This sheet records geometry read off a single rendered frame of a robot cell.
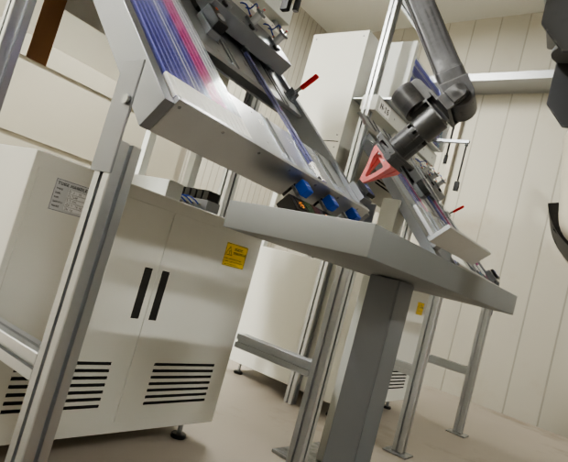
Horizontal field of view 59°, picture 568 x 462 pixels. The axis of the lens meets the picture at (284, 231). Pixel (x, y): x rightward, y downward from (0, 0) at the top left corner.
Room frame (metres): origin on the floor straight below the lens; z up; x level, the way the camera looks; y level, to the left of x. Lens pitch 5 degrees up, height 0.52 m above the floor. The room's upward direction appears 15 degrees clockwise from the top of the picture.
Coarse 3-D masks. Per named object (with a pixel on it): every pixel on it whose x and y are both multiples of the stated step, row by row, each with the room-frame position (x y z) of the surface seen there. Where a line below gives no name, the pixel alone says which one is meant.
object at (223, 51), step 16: (192, 16) 1.18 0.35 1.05; (208, 48) 1.13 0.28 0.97; (224, 48) 1.22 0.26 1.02; (224, 64) 1.31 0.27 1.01; (240, 64) 1.25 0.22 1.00; (256, 64) 1.39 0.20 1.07; (240, 80) 1.33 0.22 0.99; (256, 80) 1.28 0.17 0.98; (272, 80) 1.44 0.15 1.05; (256, 96) 1.37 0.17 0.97
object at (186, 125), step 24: (168, 120) 0.77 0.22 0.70; (192, 120) 0.79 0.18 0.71; (216, 120) 0.81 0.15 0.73; (192, 144) 0.83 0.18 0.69; (216, 144) 0.85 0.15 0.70; (240, 144) 0.87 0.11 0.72; (240, 168) 0.93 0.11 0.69; (264, 168) 0.96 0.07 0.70; (288, 168) 0.99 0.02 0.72; (288, 192) 1.06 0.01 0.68; (336, 192) 1.13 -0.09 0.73; (336, 216) 1.23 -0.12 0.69; (360, 216) 1.27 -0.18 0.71
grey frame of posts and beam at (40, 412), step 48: (0, 48) 1.01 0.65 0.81; (0, 96) 1.03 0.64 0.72; (96, 192) 0.73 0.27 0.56; (96, 240) 0.72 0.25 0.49; (96, 288) 0.73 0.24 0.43; (336, 288) 1.31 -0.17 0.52; (48, 336) 0.72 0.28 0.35; (336, 336) 1.32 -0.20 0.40; (48, 384) 0.71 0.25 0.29; (48, 432) 0.73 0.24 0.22
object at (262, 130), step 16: (240, 112) 1.01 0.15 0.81; (256, 112) 1.10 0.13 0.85; (256, 128) 1.02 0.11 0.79; (272, 128) 1.12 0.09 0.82; (272, 144) 1.05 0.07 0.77; (288, 144) 1.14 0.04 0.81; (304, 144) 1.26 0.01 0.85; (304, 160) 1.16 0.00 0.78; (320, 160) 1.28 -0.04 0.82; (336, 176) 1.32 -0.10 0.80
